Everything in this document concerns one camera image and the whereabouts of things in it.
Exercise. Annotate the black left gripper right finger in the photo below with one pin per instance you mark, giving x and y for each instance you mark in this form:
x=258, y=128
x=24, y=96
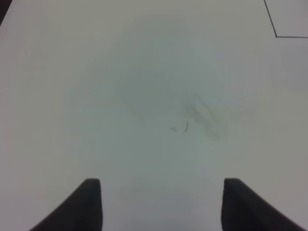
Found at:
x=244, y=210

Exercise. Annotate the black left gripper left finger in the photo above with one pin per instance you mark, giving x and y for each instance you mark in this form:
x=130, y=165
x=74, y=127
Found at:
x=81, y=211

